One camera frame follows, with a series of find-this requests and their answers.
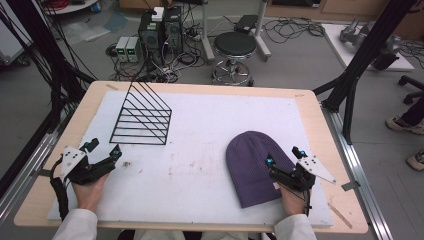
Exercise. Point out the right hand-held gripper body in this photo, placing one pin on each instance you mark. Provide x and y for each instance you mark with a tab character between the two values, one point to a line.
300	176

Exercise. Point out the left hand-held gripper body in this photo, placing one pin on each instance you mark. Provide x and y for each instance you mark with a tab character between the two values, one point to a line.
87	170

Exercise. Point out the purple knit beanie hat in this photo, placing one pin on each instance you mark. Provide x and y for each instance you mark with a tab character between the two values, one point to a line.
250	166

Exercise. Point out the person's left hand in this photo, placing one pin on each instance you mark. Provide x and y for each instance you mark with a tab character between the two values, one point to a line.
88	195

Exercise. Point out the person's right hand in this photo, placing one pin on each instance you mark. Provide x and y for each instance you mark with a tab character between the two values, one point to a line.
292	201

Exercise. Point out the grey tape strip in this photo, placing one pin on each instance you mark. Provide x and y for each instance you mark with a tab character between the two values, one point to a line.
350	185

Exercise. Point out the person's right white sleeve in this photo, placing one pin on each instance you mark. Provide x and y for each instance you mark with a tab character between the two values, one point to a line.
294	228

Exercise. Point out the person's white sleeve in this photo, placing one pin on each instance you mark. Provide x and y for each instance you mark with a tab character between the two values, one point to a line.
294	228
77	226

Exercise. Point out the thin wooden stick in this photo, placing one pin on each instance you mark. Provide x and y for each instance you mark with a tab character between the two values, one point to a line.
340	215

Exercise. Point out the person's left white sleeve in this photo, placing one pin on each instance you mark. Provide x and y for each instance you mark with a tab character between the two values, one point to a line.
77	226

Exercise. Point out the white foam mat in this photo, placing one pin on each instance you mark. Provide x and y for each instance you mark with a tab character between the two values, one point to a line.
200	150

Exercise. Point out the grey power supply box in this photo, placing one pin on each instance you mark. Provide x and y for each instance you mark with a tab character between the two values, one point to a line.
134	49
121	49

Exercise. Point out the person's lap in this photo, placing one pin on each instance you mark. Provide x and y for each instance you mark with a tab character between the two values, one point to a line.
186	235

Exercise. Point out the white platform board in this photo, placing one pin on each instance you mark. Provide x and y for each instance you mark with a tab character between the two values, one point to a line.
340	46

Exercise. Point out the black round stool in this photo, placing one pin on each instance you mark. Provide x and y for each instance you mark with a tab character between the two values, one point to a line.
235	53

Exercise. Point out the black computer tower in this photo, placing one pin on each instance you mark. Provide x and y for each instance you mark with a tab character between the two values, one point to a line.
173	29
150	33

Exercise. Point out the black office chair base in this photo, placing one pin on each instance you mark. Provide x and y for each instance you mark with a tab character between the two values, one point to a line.
411	87

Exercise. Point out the grey robot on platform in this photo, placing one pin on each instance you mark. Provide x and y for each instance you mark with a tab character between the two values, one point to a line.
373	36

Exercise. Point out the white table stand legs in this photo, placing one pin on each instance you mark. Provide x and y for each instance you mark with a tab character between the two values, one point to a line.
233	30

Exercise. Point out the black flat box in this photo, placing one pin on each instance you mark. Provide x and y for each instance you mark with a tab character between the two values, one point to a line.
246	23

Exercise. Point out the aluminium rail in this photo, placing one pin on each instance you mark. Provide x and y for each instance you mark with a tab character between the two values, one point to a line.
23	173
361	173

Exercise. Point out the black metal frame stand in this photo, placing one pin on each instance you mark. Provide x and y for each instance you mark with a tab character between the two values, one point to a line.
46	60
360	66

